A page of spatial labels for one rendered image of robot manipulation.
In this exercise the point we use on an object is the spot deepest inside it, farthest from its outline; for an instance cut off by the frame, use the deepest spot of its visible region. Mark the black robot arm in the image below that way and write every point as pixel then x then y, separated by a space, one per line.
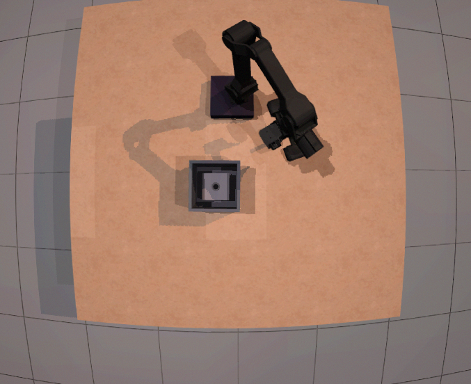
pixel 299 116

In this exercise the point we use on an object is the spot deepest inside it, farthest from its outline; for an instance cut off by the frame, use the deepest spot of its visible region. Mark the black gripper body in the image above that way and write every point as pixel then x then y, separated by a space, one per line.
pixel 293 152

